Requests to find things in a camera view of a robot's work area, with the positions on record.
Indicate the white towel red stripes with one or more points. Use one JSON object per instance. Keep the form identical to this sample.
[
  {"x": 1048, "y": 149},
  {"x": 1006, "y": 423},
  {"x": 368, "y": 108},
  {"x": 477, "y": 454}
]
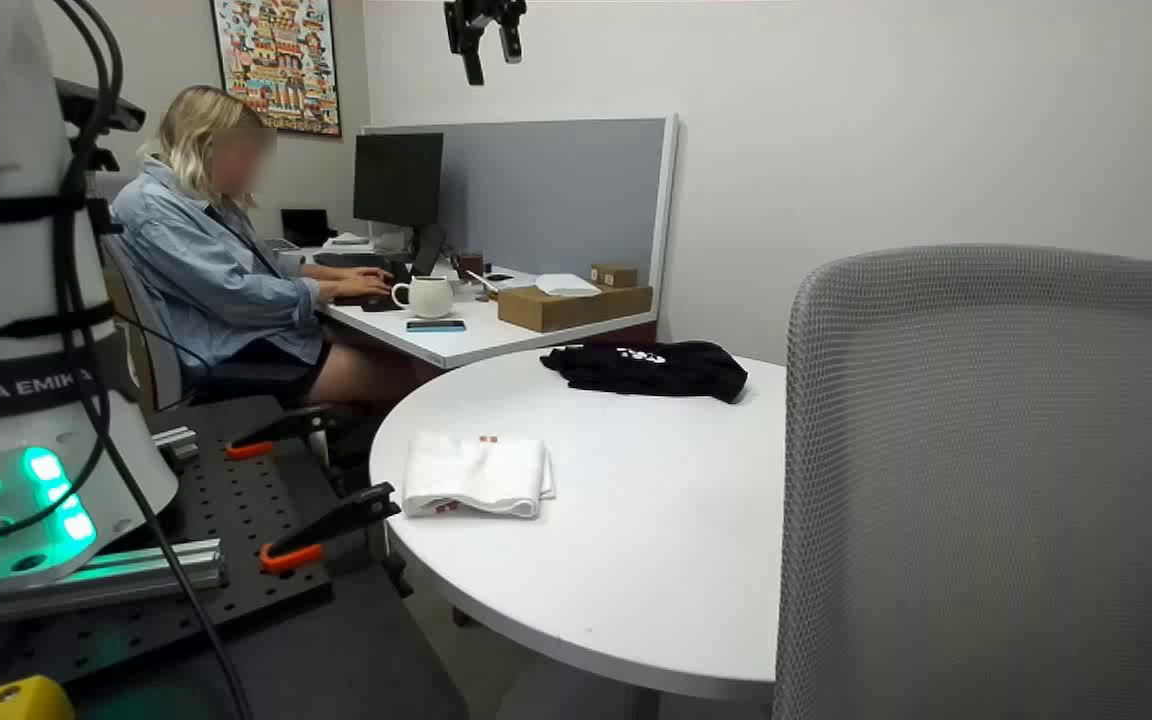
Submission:
[{"x": 477, "y": 474}]

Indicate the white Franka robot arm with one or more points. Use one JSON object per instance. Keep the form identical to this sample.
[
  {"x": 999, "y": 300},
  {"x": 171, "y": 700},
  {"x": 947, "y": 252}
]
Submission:
[{"x": 60, "y": 348}]

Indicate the large flat cardboard box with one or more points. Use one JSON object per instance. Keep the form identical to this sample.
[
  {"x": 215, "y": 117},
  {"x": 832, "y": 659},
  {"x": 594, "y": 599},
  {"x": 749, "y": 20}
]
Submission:
[{"x": 542, "y": 315}]

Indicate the small cardboard box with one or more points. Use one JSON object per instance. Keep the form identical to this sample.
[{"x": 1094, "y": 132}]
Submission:
[{"x": 615, "y": 277}]

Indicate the black cloth white print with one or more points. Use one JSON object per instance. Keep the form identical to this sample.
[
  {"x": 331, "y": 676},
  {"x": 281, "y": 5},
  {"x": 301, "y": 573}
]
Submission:
[{"x": 650, "y": 370}]

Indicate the white office desk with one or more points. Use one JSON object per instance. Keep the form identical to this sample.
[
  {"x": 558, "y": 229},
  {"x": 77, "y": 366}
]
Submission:
[{"x": 485, "y": 332}]

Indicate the white coffee mug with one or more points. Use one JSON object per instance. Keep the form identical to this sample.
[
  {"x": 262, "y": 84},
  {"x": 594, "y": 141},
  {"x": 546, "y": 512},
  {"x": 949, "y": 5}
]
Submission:
[{"x": 421, "y": 297}]

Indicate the smartphone with blue case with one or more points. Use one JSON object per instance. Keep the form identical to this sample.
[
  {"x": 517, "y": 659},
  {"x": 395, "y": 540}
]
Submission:
[{"x": 439, "y": 325}]

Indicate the grey desk partition panel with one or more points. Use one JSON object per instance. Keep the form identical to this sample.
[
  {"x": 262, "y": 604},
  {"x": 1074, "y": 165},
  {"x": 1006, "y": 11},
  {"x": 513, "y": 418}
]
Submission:
[{"x": 552, "y": 192}]

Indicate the black computer monitor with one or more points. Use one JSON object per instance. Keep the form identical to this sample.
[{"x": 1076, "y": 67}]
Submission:
[{"x": 396, "y": 180}]

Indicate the far black orange clamp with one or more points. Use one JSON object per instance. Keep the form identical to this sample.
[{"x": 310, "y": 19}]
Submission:
[{"x": 288, "y": 424}]

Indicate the black orange clamp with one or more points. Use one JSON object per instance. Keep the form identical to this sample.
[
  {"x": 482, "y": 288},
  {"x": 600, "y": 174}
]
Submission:
[
  {"x": 304, "y": 547},
  {"x": 288, "y": 424}
]

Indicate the seated person blue shirt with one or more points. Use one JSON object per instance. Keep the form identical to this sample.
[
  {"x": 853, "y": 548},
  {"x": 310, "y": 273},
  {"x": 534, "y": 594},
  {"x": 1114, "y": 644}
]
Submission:
[{"x": 218, "y": 292}]

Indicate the near black orange clamp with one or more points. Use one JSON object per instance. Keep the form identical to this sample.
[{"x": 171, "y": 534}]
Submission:
[{"x": 304, "y": 547}]

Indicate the grey mesh office chair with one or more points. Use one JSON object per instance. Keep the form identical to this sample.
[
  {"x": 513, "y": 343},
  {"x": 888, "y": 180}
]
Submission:
[{"x": 971, "y": 490}]

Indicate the yellow object at corner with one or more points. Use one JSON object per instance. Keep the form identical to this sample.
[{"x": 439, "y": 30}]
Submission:
[{"x": 32, "y": 699}]

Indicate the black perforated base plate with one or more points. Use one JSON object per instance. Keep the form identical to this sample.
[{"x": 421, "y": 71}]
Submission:
[{"x": 80, "y": 583}]

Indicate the black ceiling mounted camera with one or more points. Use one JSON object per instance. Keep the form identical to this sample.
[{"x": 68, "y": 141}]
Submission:
[{"x": 467, "y": 27}]

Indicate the colourful framed wall picture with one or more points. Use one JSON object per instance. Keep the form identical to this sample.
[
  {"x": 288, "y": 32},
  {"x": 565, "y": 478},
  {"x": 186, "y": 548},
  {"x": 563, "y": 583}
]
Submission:
[{"x": 281, "y": 58}]

